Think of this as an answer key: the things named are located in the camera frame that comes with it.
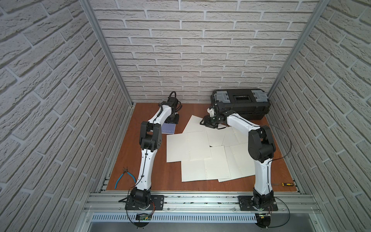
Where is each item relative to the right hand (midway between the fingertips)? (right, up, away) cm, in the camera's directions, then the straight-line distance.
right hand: (204, 123), depth 97 cm
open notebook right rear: (+17, -9, +3) cm, 20 cm away
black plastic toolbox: (+31, +13, 0) cm, 34 cm away
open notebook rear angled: (-7, -2, +11) cm, 14 cm away
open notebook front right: (+22, -25, -10) cm, 35 cm away
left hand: (-21, +2, +8) cm, 23 cm away
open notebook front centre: (-4, -24, -10) cm, 26 cm away
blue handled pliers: (-49, -29, -13) cm, 58 cm away
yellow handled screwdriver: (+44, -34, -18) cm, 58 cm away
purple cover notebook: (-26, -4, +6) cm, 27 cm away
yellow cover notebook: (-10, -17, +2) cm, 20 cm away
